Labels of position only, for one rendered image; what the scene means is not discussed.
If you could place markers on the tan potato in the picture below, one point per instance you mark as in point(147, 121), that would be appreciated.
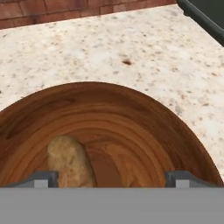
point(70, 163)

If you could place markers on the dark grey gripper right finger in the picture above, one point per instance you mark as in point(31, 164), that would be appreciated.
point(180, 178)

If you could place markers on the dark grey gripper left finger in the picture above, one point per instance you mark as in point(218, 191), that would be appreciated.
point(43, 178)

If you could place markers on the brown wooden bowl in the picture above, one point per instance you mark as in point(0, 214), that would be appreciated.
point(122, 131)

